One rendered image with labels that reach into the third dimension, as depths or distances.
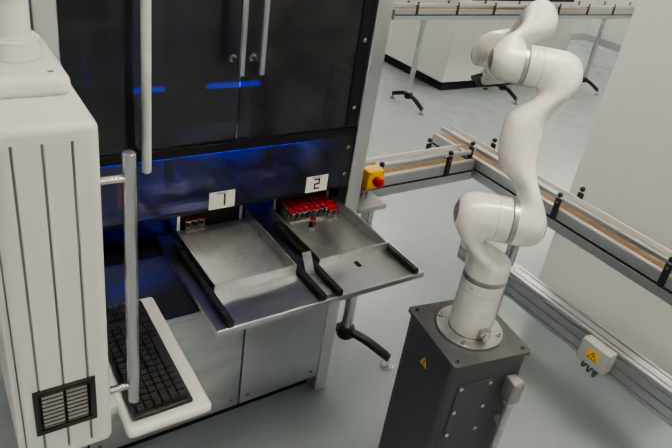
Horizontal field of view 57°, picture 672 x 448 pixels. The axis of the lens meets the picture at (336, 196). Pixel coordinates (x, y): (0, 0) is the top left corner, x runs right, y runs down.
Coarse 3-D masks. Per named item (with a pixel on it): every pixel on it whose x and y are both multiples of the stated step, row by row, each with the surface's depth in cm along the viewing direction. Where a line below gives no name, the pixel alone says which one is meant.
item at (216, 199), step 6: (216, 192) 188; (222, 192) 189; (228, 192) 190; (234, 192) 191; (210, 198) 188; (216, 198) 189; (222, 198) 190; (228, 198) 191; (234, 198) 192; (210, 204) 189; (216, 204) 190; (222, 204) 191; (228, 204) 192
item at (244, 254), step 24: (192, 240) 193; (216, 240) 195; (240, 240) 197; (264, 240) 199; (216, 264) 184; (240, 264) 186; (264, 264) 187; (288, 264) 188; (216, 288) 171; (240, 288) 176
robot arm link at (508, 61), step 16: (544, 0) 158; (528, 16) 156; (544, 16) 154; (512, 32) 152; (528, 32) 152; (544, 32) 155; (496, 48) 151; (512, 48) 150; (528, 48) 150; (496, 64) 151; (512, 64) 149; (528, 64) 149; (512, 80) 152
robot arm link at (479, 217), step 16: (480, 192) 159; (464, 208) 156; (480, 208) 155; (496, 208) 155; (512, 208) 155; (464, 224) 157; (480, 224) 155; (496, 224) 155; (512, 224) 154; (464, 240) 159; (480, 240) 158; (496, 240) 158; (480, 256) 160; (496, 256) 163; (464, 272) 167; (480, 272) 162; (496, 272) 161; (496, 288) 164
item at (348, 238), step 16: (288, 224) 209; (304, 224) 211; (320, 224) 212; (336, 224) 214; (352, 224) 215; (304, 240) 202; (320, 240) 203; (336, 240) 205; (352, 240) 206; (368, 240) 207; (384, 240) 203; (320, 256) 195; (336, 256) 191; (352, 256) 196
